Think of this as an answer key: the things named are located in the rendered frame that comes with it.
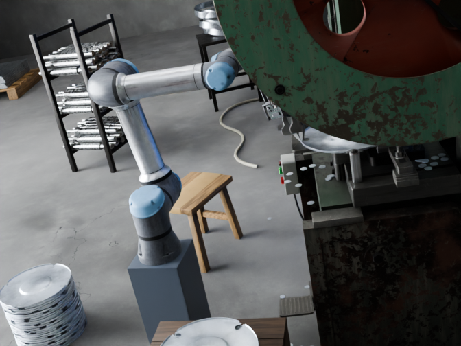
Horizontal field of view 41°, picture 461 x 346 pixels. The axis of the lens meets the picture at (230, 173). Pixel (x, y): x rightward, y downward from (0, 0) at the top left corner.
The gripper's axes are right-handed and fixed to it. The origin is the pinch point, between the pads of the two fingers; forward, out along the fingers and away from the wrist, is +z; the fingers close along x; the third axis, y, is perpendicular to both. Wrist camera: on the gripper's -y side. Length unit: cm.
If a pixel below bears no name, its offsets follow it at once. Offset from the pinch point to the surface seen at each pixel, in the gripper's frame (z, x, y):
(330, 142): 4.3, 8.8, -1.5
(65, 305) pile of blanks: 31, -100, 57
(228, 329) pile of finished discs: 40, -9, 47
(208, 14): -71, -223, -171
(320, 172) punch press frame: 14.4, -3.9, -5.4
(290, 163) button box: 10.8, -22.0, -11.1
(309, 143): 2.5, 3.6, 1.8
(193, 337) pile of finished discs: 38, -15, 55
